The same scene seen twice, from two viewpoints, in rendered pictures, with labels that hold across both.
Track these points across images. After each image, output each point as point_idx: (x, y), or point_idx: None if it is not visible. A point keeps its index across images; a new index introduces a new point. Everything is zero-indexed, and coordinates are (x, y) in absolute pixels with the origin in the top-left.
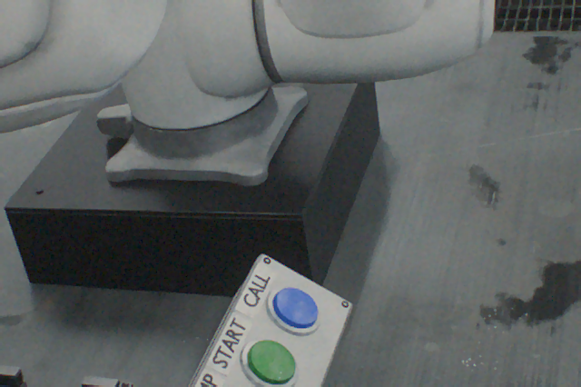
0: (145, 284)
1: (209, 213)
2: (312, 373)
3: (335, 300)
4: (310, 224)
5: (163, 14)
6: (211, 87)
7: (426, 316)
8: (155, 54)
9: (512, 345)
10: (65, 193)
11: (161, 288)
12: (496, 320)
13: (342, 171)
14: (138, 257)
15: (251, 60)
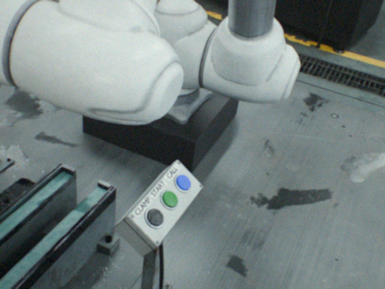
0: (128, 147)
1: (161, 129)
2: (182, 206)
3: (197, 183)
4: (197, 145)
5: None
6: None
7: (230, 193)
8: None
9: (258, 214)
10: None
11: (133, 151)
12: (255, 203)
13: (216, 127)
14: (128, 136)
15: (195, 77)
